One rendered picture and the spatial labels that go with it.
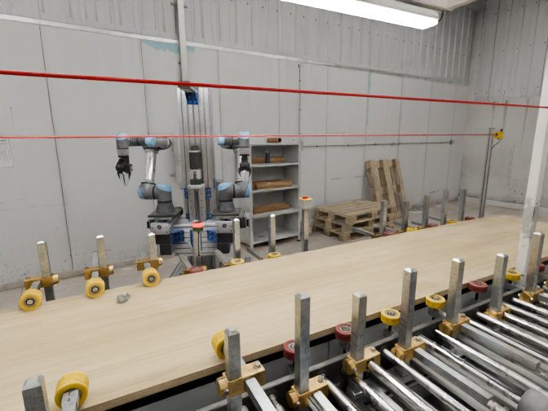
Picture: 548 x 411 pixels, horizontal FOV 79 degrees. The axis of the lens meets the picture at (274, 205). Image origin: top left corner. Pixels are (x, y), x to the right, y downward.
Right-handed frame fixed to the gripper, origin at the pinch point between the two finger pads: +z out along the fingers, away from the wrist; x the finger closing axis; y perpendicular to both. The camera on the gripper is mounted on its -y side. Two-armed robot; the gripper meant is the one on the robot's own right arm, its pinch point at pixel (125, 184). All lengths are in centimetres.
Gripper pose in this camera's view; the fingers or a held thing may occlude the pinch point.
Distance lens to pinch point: 254.9
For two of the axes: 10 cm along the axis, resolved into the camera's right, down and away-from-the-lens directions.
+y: -0.5, -2.0, 9.8
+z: 0.1, 9.8, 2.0
